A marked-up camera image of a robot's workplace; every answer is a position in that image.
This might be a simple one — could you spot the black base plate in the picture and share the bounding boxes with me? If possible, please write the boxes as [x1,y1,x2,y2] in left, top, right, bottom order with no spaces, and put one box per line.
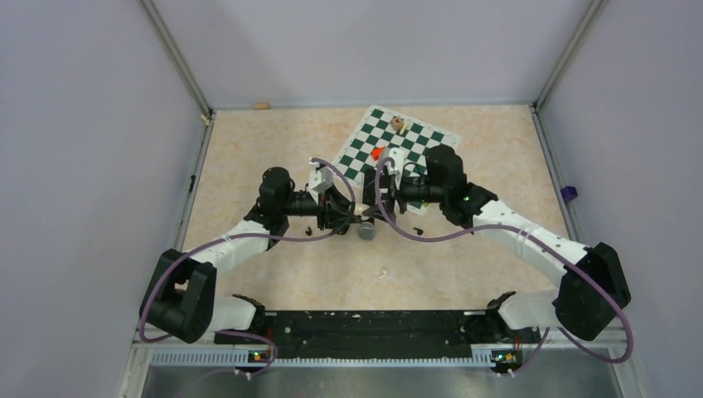
[248,310,539,360]

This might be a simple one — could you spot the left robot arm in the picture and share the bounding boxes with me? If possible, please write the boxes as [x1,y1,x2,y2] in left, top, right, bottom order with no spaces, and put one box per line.
[138,158,356,343]

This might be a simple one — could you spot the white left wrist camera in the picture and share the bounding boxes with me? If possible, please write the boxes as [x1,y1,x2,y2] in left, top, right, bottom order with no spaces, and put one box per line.
[307,158,333,197]

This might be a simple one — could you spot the wooden letter cube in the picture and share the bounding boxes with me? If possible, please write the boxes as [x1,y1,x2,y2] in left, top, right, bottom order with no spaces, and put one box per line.
[390,116,405,131]

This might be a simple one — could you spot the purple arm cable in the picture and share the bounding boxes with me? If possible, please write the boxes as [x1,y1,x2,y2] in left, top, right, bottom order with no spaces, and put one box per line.
[138,158,357,344]
[374,157,634,366]

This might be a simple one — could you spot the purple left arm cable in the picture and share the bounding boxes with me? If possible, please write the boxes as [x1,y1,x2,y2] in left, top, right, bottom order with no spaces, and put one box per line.
[138,158,357,344]

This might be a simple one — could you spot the red toy brick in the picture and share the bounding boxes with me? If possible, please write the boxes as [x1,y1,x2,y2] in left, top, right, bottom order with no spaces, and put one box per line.
[371,147,385,161]

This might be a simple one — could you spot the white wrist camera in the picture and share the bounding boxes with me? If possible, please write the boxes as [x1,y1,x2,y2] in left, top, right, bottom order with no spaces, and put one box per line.
[381,147,407,176]
[307,158,333,197]

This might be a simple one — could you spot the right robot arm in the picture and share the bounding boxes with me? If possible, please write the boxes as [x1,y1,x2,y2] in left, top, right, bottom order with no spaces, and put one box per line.
[363,144,631,342]

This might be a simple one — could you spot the black earbud case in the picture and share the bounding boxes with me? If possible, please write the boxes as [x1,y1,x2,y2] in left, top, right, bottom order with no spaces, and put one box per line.
[335,225,350,235]

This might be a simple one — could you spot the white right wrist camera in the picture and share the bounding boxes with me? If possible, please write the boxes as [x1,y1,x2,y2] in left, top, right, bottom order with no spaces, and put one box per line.
[381,147,407,176]

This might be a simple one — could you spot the green white chessboard mat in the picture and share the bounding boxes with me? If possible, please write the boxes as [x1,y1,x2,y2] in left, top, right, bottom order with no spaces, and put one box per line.
[326,104,463,211]

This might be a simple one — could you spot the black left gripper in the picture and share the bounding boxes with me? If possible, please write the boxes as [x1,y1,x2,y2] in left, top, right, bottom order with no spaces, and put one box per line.
[280,183,361,231]

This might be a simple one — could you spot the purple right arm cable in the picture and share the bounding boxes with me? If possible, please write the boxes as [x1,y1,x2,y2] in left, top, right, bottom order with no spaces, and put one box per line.
[374,157,634,366]

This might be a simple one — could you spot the purple object outside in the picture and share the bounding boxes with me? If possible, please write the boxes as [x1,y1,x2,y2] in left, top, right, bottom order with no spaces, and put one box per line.
[560,186,579,203]

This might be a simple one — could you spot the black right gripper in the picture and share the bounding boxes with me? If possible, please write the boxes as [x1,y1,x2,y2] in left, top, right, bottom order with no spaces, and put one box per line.
[364,167,447,223]

